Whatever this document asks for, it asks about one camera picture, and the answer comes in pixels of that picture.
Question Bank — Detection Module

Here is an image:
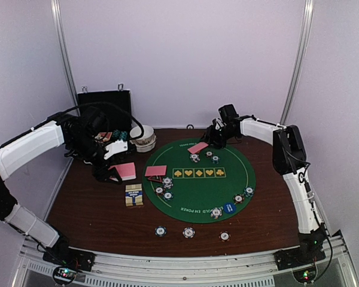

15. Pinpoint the black poker chip case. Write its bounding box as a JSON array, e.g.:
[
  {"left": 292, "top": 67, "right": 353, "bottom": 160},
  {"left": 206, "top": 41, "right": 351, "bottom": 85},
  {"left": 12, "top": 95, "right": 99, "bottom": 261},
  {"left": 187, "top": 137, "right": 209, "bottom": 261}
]
[{"left": 77, "top": 90, "right": 132, "bottom": 132}]

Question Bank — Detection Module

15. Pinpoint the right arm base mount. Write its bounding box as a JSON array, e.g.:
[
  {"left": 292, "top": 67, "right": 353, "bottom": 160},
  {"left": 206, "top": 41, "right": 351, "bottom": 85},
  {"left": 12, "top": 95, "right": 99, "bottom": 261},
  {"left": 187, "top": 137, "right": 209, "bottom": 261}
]
[{"left": 274, "top": 248, "right": 326, "bottom": 271}]

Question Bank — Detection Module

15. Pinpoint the red playing card deck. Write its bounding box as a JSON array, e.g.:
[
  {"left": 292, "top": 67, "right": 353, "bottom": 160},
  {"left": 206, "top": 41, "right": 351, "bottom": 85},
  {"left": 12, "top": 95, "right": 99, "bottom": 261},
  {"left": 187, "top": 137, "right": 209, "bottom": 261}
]
[{"left": 111, "top": 163, "right": 136, "bottom": 181}]

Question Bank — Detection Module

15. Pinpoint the left aluminium frame post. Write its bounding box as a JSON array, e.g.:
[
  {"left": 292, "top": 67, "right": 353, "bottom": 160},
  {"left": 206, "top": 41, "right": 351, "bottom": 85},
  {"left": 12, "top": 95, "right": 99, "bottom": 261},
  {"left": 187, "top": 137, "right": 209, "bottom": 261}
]
[{"left": 50, "top": 0, "right": 78, "bottom": 106}]

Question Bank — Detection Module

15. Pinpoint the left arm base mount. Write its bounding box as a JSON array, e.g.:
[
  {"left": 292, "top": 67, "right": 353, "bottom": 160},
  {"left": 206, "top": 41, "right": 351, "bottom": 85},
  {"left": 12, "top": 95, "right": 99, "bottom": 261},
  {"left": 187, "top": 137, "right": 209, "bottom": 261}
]
[{"left": 42, "top": 249, "right": 96, "bottom": 271}]

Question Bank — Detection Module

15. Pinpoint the card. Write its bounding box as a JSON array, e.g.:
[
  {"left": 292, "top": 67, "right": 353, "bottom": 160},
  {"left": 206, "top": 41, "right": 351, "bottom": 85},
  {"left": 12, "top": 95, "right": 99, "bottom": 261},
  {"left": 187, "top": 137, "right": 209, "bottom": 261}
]
[
  {"left": 187, "top": 142, "right": 209, "bottom": 154},
  {"left": 144, "top": 165, "right": 167, "bottom": 177}
]

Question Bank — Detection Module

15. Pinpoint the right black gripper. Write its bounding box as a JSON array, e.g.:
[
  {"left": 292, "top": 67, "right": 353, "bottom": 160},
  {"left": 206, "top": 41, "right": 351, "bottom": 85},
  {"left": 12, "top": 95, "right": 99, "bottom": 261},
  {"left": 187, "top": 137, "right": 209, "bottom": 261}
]
[{"left": 200, "top": 124, "right": 238, "bottom": 148}]

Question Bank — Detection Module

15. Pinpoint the right aluminium frame post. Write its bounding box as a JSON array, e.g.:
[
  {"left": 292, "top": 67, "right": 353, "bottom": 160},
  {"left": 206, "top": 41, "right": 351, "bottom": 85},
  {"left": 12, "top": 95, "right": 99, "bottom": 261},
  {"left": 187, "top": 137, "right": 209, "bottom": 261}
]
[{"left": 280, "top": 0, "right": 314, "bottom": 126}]

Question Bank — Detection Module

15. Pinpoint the blue white poker chip stack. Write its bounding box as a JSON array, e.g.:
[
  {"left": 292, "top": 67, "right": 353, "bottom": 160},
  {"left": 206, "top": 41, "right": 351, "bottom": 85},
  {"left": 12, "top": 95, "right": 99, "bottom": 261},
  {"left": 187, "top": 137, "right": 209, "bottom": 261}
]
[{"left": 182, "top": 227, "right": 196, "bottom": 239}]

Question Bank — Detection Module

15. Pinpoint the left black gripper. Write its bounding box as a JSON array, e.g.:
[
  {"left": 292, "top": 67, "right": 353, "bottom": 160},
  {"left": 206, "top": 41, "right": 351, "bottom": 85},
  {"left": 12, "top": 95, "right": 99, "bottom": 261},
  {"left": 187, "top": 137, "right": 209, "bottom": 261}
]
[{"left": 68, "top": 133, "right": 123, "bottom": 184}]

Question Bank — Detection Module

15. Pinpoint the white ceramic bowl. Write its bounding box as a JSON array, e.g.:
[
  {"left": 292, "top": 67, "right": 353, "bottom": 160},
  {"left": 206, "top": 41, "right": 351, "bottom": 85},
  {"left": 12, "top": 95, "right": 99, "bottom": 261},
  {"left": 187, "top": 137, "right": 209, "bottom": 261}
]
[{"left": 129, "top": 125, "right": 154, "bottom": 145}]

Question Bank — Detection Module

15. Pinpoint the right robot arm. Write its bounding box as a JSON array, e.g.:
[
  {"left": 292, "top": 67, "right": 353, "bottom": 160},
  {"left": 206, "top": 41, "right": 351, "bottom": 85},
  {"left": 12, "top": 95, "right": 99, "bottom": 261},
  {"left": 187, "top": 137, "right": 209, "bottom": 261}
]
[{"left": 201, "top": 115, "right": 327, "bottom": 264}]

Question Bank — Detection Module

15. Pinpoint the card deck in case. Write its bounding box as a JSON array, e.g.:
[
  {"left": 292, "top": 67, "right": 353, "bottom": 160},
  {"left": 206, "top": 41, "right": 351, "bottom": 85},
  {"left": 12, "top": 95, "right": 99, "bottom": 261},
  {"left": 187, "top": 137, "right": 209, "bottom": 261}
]
[{"left": 95, "top": 132, "right": 112, "bottom": 142}]

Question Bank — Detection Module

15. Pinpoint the green round poker mat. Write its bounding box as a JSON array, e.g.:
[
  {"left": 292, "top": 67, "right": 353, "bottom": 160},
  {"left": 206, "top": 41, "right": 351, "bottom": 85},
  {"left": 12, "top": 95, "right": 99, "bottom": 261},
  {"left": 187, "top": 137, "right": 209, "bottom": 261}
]
[{"left": 142, "top": 138, "right": 256, "bottom": 224}]

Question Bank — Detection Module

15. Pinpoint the teal poker chip stack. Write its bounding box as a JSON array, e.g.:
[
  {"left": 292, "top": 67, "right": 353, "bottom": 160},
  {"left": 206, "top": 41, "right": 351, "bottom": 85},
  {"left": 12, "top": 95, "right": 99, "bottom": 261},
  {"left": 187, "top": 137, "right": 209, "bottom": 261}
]
[{"left": 155, "top": 226, "right": 167, "bottom": 237}]

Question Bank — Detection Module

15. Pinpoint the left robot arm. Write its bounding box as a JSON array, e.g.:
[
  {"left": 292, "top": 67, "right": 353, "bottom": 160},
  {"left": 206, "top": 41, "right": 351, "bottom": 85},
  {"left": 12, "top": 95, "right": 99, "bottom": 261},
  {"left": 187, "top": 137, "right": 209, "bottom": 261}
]
[{"left": 0, "top": 108, "right": 125, "bottom": 265}]

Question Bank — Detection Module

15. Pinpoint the brown poker chip stack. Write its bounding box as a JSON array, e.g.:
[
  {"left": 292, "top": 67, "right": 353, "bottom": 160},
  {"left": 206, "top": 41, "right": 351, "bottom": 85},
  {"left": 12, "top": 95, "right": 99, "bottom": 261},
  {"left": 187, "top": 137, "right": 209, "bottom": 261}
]
[{"left": 219, "top": 231, "right": 230, "bottom": 242}]

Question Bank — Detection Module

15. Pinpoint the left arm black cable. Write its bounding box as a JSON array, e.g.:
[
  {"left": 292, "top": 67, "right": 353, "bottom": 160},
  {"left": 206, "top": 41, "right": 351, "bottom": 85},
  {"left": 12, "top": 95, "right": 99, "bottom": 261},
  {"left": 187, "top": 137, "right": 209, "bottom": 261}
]
[{"left": 68, "top": 101, "right": 146, "bottom": 141}]

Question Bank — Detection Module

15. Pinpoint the blue small blind button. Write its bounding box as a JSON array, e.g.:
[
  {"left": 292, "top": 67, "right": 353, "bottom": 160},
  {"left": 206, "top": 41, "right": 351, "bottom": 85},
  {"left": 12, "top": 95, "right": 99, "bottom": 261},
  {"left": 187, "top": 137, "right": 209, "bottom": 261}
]
[{"left": 223, "top": 203, "right": 237, "bottom": 214}]

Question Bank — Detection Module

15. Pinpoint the red triangular all-in button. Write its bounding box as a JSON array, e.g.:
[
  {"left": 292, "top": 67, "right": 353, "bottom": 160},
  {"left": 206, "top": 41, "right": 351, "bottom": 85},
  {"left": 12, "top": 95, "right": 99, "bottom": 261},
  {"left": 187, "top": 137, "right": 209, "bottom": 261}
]
[{"left": 147, "top": 176, "right": 162, "bottom": 183}]

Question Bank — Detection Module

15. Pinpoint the white scalloped ceramic dish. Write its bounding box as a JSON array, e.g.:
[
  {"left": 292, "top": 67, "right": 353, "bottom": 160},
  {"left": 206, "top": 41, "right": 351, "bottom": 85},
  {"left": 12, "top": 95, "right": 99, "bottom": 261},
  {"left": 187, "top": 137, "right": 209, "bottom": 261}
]
[{"left": 129, "top": 135, "right": 157, "bottom": 153}]

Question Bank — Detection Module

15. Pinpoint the front aluminium rail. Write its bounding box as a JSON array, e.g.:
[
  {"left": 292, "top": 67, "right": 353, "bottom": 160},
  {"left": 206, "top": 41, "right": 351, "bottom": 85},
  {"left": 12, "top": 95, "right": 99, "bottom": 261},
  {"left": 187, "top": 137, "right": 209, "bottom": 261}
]
[{"left": 9, "top": 236, "right": 359, "bottom": 286}]

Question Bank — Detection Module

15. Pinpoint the aluminium frame post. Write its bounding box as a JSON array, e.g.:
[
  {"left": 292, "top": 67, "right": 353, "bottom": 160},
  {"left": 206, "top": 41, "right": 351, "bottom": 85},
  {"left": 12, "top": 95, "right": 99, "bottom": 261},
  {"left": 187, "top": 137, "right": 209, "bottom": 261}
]
[
  {"left": 50, "top": 0, "right": 78, "bottom": 106},
  {"left": 280, "top": 0, "right": 314, "bottom": 126}
]

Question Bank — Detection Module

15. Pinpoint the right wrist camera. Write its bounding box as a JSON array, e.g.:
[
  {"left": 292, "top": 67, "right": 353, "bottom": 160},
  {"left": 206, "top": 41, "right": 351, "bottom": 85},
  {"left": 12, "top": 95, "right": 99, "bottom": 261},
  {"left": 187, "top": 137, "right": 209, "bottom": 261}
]
[{"left": 218, "top": 104, "right": 239, "bottom": 125}]

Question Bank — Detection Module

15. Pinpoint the teal chip row in case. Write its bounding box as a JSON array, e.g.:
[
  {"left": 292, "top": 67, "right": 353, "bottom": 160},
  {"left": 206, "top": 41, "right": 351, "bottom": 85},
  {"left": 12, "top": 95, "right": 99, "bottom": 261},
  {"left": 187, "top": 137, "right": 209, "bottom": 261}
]
[{"left": 112, "top": 130, "right": 129, "bottom": 141}]

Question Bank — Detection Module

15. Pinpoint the gold striped card box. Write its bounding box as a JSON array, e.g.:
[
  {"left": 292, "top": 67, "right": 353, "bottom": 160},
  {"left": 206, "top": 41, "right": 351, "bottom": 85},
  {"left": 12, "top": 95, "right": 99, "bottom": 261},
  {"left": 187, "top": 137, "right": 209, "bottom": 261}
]
[{"left": 125, "top": 184, "right": 144, "bottom": 207}]

